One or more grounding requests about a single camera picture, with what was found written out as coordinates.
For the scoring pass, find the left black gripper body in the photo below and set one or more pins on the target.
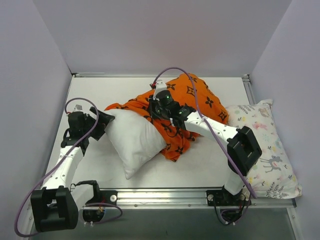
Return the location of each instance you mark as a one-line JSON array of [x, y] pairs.
[[99, 122]]

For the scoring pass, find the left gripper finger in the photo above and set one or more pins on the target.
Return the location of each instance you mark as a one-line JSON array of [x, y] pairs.
[[98, 131], [103, 118]]

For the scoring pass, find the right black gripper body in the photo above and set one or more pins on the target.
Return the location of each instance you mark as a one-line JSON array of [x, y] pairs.
[[155, 110]]

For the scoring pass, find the orange patterned pillowcase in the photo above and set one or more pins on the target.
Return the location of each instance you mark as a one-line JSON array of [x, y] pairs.
[[186, 92]]

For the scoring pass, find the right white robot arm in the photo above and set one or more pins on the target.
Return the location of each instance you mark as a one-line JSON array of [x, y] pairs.
[[239, 145]]

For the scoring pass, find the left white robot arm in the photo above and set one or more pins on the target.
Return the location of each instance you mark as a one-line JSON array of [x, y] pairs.
[[54, 206]]

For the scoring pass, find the white floral animal pillow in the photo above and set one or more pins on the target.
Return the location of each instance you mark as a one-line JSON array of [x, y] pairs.
[[272, 176]]

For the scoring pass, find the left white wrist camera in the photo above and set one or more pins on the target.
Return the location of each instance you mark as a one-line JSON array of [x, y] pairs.
[[77, 108]]

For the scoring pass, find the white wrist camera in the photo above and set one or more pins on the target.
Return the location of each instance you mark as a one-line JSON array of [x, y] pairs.
[[158, 86], [77, 108]]

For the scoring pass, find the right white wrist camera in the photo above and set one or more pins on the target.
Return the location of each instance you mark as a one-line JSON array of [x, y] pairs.
[[158, 86]]

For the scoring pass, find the aluminium back rail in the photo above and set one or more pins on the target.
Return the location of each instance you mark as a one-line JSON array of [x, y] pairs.
[[88, 74]]

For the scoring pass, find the aluminium rail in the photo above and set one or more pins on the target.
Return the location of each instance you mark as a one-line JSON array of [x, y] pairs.
[[88, 74], [248, 88], [167, 198]]

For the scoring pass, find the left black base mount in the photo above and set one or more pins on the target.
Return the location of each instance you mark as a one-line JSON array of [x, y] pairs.
[[104, 196]]

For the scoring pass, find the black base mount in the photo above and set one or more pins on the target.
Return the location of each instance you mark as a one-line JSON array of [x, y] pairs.
[[222, 198], [104, 196]]

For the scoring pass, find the aluminium front rail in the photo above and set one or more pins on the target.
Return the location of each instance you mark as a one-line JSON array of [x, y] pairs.
[[167, 198]]

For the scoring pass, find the aluminium right side rail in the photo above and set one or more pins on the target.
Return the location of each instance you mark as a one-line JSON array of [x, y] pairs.
[[248, 88]]

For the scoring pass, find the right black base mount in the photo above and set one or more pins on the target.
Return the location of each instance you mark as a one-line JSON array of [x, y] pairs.
[[222, 198]]

